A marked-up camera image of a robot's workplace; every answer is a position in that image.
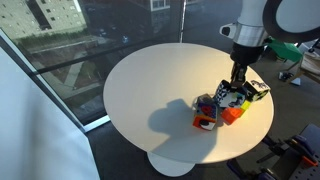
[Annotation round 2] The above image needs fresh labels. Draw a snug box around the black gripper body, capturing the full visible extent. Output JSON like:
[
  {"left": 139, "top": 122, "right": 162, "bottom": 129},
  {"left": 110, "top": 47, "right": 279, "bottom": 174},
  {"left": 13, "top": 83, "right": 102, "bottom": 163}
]
[{"left": 229, "top": 42, "right": 266, "bottom": 68}]

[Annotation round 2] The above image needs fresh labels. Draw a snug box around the white table pedestal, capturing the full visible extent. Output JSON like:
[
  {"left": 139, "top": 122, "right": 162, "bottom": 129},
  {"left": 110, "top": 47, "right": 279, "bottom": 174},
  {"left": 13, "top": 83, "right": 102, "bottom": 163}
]
[{"left": 146, "top": 151, "right": 196, "bottom": 178}]

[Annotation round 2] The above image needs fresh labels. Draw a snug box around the zebra print soft toy block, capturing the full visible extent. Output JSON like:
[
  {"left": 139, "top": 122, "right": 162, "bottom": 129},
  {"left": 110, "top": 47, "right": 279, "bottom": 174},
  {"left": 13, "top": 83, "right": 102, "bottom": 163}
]
[{"left": 242, "top": 79, "right": 271, "bottom": 103}]

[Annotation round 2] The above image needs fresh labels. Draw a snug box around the small dark device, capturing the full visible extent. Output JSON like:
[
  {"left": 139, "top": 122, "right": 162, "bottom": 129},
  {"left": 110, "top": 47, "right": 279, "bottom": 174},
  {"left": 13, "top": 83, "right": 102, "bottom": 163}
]
[{"left": 278, "top": 70, "right": 295, "bottom": 83}]

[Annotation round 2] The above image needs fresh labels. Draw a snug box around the wooden desk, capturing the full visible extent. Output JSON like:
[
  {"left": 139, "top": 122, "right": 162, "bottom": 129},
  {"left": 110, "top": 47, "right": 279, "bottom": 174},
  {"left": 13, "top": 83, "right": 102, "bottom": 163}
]
[{"left": 299, "top": 49, "right": 320, "bottom": 85}]

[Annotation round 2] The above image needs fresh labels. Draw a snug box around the green plastic mount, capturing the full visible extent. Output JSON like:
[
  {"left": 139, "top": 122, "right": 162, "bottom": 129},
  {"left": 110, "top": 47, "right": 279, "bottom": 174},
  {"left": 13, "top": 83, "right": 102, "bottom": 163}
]
[{"left": 266, "top": 36, "right": 305, "bottom": 63}]

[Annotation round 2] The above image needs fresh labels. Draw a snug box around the beige building outside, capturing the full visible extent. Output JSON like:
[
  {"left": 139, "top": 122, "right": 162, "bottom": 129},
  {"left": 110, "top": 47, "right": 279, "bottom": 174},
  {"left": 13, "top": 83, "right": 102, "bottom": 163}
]
[{"left": 0, "top": 0, "right": 88, "bottom": 38}]

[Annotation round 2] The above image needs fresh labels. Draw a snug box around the orange plastic block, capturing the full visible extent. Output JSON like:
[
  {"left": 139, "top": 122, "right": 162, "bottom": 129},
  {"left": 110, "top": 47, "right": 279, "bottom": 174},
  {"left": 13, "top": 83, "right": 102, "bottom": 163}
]
[{"left": 220, "top": 106, "right": 246, "bottom": 126}]

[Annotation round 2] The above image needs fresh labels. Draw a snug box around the multicoloured soft toy block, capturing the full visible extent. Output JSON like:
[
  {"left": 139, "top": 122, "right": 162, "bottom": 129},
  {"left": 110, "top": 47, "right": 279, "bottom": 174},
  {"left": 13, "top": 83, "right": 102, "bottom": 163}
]
[{"left": 192, "top": 93, "right": 218, "bottom": 132}]

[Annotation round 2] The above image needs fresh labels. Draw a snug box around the black soft toy block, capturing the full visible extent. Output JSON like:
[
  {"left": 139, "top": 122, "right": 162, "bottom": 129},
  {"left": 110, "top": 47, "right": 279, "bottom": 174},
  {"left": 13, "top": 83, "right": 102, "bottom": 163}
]
[{"left": 213, "top": 79, "right": 247, "bottom": 109}]

